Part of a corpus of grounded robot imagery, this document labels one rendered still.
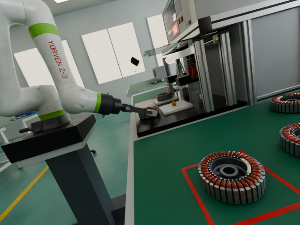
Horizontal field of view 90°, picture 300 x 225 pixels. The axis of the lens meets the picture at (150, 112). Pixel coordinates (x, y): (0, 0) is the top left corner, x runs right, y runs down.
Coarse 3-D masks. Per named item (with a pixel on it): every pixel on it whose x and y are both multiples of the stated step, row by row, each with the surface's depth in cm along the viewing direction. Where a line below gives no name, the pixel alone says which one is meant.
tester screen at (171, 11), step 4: (172, 0) 75; (172, 4) 76; (168, 8) 84; (172, 8) 78; (168, 12) 86; (172, 12) 80; (164, 16) 94; (168, 16) 87; (164, 20) 97; (168, 20) 89; (176, 20) 77; (168, 24) 91; (172, 24) 85; (168, 28) 94; (172, 32) 88; (168, 36) 98
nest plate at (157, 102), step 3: (174, 96) 103; (156, 99) 110; (168, 99) 100; (171, 99) 97; (174, 99) 97; (177, 99) 97; (156, 102) 100; (159, 102) 98; (162, 102) 97; (165, 102) 97
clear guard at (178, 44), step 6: (198, 36) 54; (204, 36) 56; (174, 42) 53; (180, 42) 55; (186, 42) 60; (156, 48) 53; (162, 48) 57; (168, 48) 63; (174, 48) 70; (144, 54) 53; (150, 54) 68; (156, 54) 76; (138, 66) 54
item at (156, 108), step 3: (144, 108) 83; (147, 108) 83; (150, 108) 82; (153, 108) 77; (156, 108) 77; (138, 114) 78; (141, 114) 76; (144, 114) 75; (141, 117) 77; (144, 117) 75; (147, 117) 75
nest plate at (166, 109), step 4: (180, 100) 88; (184, 100) 85; (168, 104) 86; (176, 104) 82; (180, 104) 79; (184, 104) 77; (188, 104) 76; (192, 104) 74; (160, 108) 83; (164, 108) 80; (168, 108) 78; (172, 108) 76; (176, 108) 75; (180, 108) 74; (184, 108) 74; (164, 112) 74; (168, 112) 73; (172, 112) 74
